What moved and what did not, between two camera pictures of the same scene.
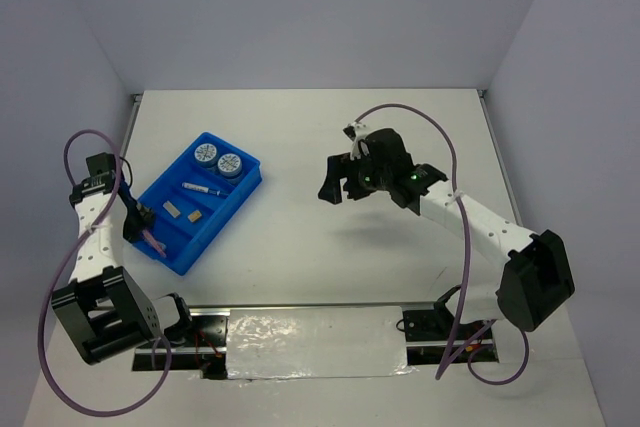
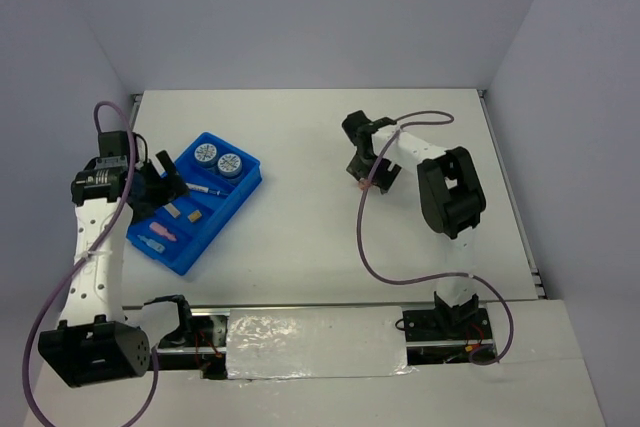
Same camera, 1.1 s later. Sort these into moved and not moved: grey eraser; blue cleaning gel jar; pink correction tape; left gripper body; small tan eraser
Moved: pink correction tape; left gripper body
Not moved: blue cleaning gel jar; grey eraser; small tan eraser
